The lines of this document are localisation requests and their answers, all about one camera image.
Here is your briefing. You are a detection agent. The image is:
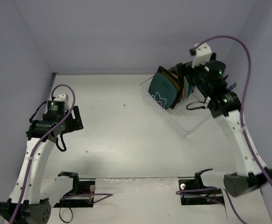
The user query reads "teal embossed plate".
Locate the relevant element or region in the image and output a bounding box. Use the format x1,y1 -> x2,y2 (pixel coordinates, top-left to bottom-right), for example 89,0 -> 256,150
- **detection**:
188,85 -> 195,96

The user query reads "light green flower plate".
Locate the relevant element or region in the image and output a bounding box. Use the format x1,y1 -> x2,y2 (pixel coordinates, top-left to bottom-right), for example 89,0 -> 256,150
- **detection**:
170,67 -> 193,101

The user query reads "dark teal square plate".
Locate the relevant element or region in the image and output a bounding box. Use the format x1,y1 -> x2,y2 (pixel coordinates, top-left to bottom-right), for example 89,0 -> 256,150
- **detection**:
148,72 -> 176,110

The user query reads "yellow square plate black rim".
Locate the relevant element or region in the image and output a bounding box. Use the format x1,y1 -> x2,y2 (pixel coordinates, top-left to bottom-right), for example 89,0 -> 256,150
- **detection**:
157,65 -> 187,109

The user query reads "red plate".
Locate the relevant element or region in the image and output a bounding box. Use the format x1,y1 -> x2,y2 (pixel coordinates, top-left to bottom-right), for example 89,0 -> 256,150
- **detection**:
177,77 -> 188,104

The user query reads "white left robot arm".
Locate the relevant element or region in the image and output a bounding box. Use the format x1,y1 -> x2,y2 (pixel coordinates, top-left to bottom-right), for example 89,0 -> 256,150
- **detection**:
0,95 -> 83,224

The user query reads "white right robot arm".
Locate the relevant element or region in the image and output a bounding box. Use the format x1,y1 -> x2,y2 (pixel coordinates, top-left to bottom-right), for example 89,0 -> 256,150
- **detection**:
177,54 -> 272,197

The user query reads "iridescent fork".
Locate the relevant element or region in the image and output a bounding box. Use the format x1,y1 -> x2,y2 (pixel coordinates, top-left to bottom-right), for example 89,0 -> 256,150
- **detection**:
228,82 -> 237,91

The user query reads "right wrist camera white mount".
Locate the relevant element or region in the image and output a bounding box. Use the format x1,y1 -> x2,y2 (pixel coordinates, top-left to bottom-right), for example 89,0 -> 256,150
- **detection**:
189,42 -> 212,68

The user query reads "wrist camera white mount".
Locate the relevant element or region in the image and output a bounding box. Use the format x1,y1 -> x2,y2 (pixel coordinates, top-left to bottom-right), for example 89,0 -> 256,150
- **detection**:
51,93 -> 69,103
189,42 -> 212,68

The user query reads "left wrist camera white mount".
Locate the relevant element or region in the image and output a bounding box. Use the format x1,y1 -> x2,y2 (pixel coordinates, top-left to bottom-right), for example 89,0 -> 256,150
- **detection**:
51,93 -> 69,103

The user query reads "clear wire dish rack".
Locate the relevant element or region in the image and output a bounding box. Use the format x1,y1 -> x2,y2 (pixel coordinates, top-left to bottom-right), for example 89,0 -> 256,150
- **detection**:
139,68 -> 211,136

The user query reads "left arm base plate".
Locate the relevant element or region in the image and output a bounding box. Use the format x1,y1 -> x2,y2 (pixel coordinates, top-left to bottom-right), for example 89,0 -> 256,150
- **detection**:
54,179 -> 95,208

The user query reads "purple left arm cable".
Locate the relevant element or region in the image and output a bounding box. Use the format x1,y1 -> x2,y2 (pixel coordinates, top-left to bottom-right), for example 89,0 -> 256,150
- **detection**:
8,84 -> 113,224

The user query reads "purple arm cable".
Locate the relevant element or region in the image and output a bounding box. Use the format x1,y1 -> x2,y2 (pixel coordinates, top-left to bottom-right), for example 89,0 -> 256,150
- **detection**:
175,35 -> 272,224
8,84 -> 113,224

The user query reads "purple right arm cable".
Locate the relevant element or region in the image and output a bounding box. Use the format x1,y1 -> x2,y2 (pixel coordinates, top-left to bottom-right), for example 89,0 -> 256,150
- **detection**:
175,35 -> 272,224

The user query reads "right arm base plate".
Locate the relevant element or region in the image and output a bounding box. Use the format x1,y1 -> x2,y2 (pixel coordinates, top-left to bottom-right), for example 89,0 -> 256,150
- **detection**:
177,178 -> 225,206

